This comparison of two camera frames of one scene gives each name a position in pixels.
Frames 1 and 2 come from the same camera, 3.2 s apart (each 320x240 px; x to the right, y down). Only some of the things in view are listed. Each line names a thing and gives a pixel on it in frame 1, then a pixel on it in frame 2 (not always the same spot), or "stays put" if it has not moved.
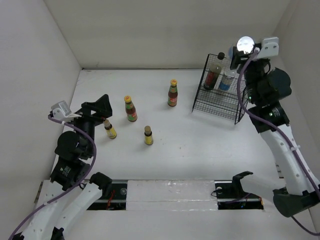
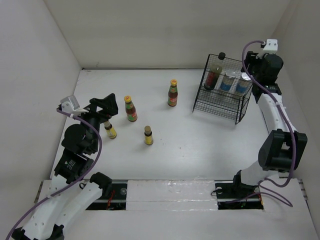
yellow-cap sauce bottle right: (172, 93) stays put
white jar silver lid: (227, 80) stays put
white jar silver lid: (245, 44) -> (244, 84)
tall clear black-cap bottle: (213, 73) stays put
